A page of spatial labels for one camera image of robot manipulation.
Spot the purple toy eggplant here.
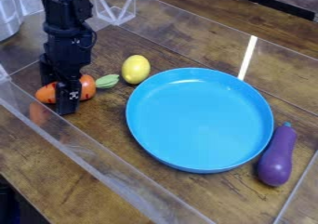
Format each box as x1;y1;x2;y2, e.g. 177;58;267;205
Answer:
256;122;296;187

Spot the blue round tray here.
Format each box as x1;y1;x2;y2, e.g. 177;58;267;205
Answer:
125;68;273;174

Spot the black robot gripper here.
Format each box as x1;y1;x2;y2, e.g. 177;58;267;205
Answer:
40;23;97;115

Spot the yellow toy lemon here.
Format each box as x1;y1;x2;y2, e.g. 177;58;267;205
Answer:
121;55;149;85

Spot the white grey curtain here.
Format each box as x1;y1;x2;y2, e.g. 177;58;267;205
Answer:
0;0;116;43

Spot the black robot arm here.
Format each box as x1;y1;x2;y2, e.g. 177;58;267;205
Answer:
40;0;97;115

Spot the orange toy carrot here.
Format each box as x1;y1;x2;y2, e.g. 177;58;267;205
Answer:
34;74;118;104

